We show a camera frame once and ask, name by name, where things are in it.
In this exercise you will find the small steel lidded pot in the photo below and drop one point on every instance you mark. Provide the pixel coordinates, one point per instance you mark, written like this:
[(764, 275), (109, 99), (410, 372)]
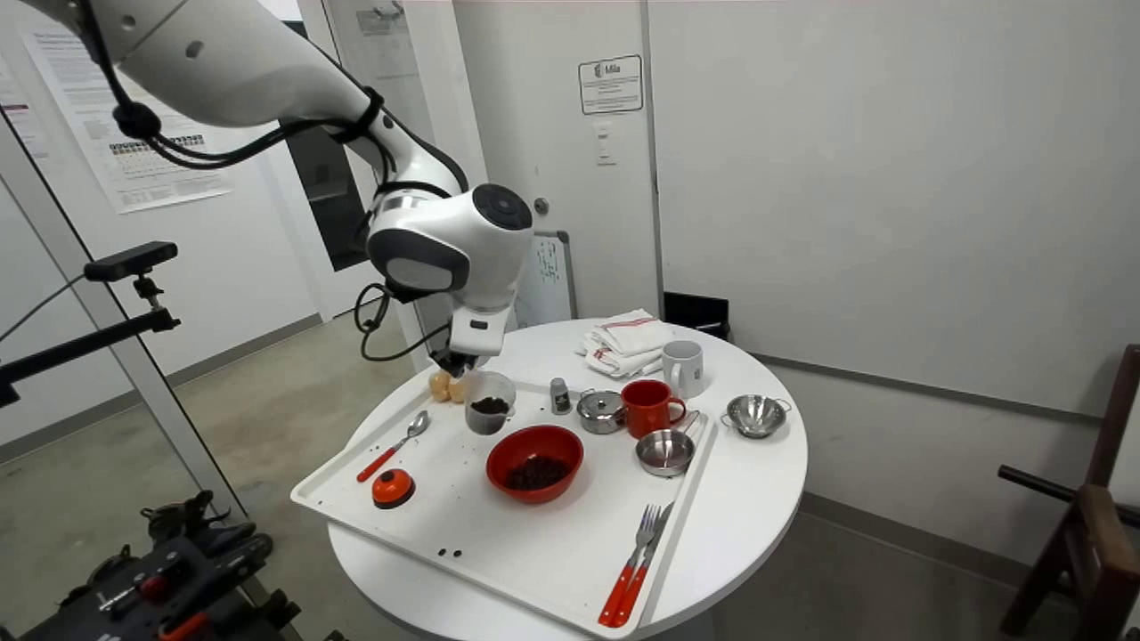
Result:
[(599, 410)]

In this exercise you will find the black floor equipment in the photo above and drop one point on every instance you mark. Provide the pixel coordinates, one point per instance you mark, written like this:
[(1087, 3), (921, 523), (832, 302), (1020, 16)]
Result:
[(188, 585)]

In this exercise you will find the red bowl with beans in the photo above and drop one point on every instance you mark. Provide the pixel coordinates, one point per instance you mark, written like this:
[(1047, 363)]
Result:
[(536, 463)]

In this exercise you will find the white red striped cloth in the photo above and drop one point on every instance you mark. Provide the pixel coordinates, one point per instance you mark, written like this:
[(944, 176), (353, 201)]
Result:
[(628, 344)]

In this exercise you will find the red mug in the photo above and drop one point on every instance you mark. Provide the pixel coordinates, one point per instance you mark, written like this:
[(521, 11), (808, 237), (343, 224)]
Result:
[(650, 407)]

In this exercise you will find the camera on tripod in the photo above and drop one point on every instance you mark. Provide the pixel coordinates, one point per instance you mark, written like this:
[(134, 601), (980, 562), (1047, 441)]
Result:
[(109, 318)]

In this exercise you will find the white plastic tray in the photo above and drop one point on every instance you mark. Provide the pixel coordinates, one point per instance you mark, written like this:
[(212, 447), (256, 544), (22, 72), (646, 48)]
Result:
[(561, 555)]

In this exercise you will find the wooden chair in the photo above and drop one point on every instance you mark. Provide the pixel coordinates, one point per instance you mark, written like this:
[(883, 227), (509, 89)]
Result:
[(1094, 548)]

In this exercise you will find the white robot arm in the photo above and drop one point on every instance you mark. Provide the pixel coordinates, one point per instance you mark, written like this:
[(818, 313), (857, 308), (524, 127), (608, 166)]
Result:
[(207, 81)]

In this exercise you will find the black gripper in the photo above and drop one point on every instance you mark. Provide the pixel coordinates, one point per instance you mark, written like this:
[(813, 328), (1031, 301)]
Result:
[(471, 337)]

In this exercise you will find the wall notice sign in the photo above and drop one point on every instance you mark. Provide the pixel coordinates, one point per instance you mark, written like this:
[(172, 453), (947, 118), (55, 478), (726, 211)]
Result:
[(610, 85)]

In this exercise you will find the steel bowl on tray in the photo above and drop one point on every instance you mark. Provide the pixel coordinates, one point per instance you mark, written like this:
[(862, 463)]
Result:
[(662, 453)]

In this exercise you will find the white mug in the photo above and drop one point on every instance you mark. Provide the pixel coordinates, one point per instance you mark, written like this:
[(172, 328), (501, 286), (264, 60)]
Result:
[(682, 366)]

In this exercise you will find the small grey shaker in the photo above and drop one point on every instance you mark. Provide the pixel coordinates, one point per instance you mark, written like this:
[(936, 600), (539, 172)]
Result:
[(561, 395)]

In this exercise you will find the clear plastic jug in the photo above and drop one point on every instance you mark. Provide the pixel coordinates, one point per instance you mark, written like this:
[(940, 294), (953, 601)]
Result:
[(484, 400)]

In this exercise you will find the steel bowl on table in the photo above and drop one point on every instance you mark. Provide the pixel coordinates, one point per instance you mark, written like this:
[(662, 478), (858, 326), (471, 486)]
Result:
[(755, 415)]

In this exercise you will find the orange handled spoon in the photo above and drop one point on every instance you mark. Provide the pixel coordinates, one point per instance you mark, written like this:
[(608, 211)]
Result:
[(420, 420)]

